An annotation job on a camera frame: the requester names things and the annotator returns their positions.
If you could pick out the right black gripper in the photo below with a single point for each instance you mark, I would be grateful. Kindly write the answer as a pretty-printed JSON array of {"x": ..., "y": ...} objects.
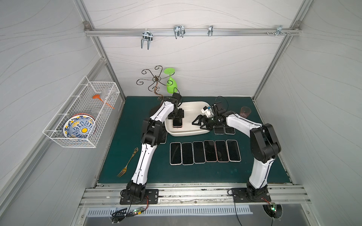
[{"x": 206, "y": 122}]

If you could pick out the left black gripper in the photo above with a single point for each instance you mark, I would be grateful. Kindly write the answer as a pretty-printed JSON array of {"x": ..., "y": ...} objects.
[{"x": 176, "y": 115}]

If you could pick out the diagonal phone white case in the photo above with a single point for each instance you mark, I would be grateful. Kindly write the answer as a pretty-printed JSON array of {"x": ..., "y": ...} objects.
[{"x": 229, "y": 130}]

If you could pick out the phone front row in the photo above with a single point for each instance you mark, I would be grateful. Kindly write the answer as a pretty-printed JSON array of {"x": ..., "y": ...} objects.
[
  {"x": 175, "y": 153},
  {"x": 222, "y": 152}
]

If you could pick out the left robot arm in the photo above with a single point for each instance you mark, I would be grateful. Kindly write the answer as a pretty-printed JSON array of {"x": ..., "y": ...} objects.
[{"x": 152, "y": 132}]

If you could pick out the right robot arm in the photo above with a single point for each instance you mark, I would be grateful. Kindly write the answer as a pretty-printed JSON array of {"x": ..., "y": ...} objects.
[{"x": 264, "y": 145}]

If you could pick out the white plastic storage box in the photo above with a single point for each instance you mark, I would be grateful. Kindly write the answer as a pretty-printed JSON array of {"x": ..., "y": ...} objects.
[{"x": 191, "y": 111}]

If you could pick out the large phone pink case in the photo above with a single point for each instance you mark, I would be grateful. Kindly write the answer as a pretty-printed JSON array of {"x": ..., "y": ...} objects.
[{"x": 210, "y": 151}]

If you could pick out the brown translucent cup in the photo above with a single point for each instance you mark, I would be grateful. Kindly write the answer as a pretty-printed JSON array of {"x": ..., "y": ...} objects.
[{"x": 245, "y": 112}]

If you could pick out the green plastic goblet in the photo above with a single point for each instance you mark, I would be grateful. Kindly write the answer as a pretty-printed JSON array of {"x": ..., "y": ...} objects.
[{"x": 170, "y": 80}]

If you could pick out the gold fork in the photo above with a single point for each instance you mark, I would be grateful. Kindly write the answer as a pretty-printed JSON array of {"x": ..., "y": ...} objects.
[{"x": 124, "y": 170}]

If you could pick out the metal clip hook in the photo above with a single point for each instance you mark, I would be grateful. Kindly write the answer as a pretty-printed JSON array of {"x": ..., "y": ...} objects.
[{"x": 179, "y": 31}]

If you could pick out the metal double hook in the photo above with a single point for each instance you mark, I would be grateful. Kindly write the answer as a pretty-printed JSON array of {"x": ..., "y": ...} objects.
[{"x": 147, "y": 37}]

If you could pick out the small metal hook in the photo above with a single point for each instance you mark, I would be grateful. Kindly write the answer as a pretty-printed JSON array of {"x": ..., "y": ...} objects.
[{"x": 210, "y": 31}]

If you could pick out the colourful patterned plate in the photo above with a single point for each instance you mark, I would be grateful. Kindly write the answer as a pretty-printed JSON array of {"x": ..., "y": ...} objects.
[{"x": 78, "y": 126}]

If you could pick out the round black puck device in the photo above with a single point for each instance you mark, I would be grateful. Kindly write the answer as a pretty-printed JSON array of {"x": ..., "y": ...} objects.
[{"x": 273, "y": 211}]

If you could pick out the white vent strip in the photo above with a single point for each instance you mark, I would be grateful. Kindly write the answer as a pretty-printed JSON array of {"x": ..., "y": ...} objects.
[{"x": 221, "y": 210}]

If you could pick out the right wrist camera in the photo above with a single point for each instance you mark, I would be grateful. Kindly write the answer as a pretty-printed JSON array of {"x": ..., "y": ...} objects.
[{"x": 214, "y": 110}]

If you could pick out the black wire cup stand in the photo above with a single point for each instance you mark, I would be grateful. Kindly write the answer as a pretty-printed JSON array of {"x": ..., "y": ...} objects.
[{"x": 157, "y": 80}]

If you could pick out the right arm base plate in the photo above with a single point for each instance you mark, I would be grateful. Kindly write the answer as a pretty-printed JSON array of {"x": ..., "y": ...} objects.
[{"x": 243, "y": 195}]

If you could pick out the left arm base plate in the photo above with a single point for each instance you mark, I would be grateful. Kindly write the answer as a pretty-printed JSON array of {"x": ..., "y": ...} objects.
[{"x": 150, "y": 197}]

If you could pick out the white wire basket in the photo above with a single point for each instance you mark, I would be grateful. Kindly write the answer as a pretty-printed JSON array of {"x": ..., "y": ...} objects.
[{"x": 81, "y": 102}]

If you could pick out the aluminium cross rail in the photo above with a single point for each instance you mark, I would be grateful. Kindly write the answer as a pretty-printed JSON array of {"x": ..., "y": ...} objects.
[{"x": 189, "y": 32}]

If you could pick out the metal bracket hook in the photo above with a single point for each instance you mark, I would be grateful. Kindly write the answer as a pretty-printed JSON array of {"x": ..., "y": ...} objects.
[{"x": 279, "y": 32}]

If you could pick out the aluminium front rail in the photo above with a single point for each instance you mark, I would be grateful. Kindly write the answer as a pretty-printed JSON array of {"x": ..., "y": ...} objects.
[{"x": 192, "y": 194}]

